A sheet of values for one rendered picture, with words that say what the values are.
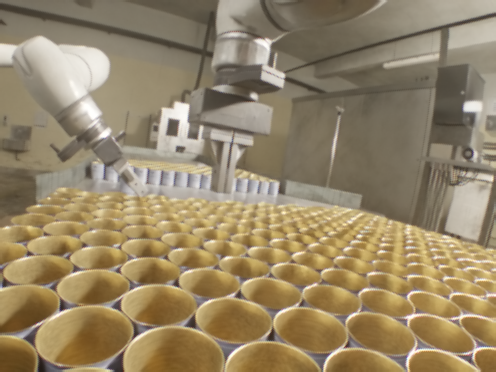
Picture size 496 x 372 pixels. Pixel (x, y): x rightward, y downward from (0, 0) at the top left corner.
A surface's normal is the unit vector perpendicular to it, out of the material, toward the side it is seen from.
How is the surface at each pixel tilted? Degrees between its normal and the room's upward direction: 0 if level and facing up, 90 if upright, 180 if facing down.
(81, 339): 88
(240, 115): 88
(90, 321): 88
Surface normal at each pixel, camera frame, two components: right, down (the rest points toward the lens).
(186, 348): 0.01, 0.09
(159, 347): 0.58, 0.16
